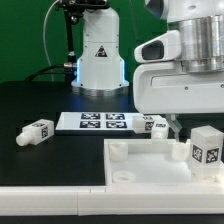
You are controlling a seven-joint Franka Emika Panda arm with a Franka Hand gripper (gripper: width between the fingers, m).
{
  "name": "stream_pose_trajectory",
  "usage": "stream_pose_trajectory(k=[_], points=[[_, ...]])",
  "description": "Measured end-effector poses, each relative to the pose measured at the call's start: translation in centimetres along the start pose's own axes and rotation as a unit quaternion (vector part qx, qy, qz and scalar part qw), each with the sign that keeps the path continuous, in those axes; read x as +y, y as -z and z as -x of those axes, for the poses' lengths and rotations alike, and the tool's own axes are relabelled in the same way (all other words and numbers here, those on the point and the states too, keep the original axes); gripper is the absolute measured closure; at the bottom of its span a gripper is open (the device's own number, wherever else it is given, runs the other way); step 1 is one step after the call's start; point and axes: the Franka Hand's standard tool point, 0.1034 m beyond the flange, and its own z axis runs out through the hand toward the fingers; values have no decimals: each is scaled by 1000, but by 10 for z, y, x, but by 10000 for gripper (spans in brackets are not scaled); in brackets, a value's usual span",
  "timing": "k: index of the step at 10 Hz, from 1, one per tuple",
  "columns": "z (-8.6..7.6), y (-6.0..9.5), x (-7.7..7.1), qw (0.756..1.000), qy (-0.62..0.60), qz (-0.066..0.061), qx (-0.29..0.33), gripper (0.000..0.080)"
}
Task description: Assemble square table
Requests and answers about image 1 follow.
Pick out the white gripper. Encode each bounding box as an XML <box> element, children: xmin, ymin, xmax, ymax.
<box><xmin>133</xmin><ymin>61</ymin><xmax>224</xmax><ymax>142</ymax></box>

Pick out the white square table top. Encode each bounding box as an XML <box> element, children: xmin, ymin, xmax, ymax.
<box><xmin>104</xmin><ymin>139</ymin><xmax>224</xmax><ymax>187</ymax></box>

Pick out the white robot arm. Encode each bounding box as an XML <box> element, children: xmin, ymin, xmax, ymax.
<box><xmin>72</xmin><ymin>0</ymin><xmax>224</xmax><ymax>115</ymax></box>

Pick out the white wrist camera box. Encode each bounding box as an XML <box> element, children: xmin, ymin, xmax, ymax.
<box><xmin>134</xmin><ymin>30</ymin><xmax>181</xmax><ymax>63</ymax></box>

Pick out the white marker base plate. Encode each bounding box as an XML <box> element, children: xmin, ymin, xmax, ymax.
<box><xmin>56</xmin><ymin>112</ymin><xmax>139</xmax><ymax>131</ymax></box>

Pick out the white front obstacle wall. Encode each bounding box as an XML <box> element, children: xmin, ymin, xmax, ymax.
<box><xmin>0</xmin><ymin>186</ymin><xmax>224</xmax><ymax>216</ymax></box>

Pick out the black cable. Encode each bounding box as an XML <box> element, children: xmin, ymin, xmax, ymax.
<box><xmin>23</xmin><ymin>64</ymin><xmax>73</xmax><ymax>83</ymax></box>

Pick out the black camera stand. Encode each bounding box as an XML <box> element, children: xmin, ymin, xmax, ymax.
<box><xmin>56</xmin><ymin>0</ymin><xmax>110</xmax><ymax>84</ymax></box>

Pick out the grey cable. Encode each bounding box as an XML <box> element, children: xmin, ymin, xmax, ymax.
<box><xmin>42</xmin><ymin>0</ymin><xmax>63</xmax><ymax>83</ymax></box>

